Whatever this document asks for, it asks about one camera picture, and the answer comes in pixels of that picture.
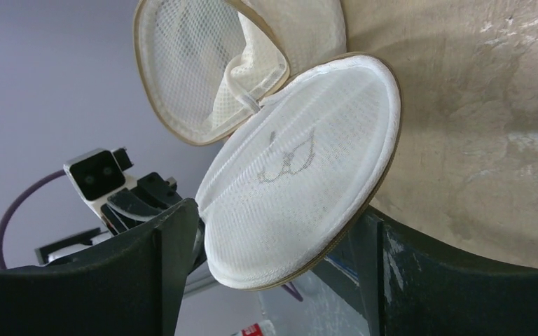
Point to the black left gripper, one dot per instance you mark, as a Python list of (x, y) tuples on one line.
[(116, 214)]

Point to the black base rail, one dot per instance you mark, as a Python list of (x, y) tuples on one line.
[(337, 270)]

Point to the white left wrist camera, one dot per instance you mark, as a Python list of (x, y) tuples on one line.
[(98, 174)]

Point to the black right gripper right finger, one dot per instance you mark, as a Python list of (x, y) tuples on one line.
[(413, 284)]

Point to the clear plastic bottle red cap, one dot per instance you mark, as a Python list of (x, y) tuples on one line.
[(261, 328)]

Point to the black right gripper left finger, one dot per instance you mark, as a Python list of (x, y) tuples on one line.
[(131, 284)]

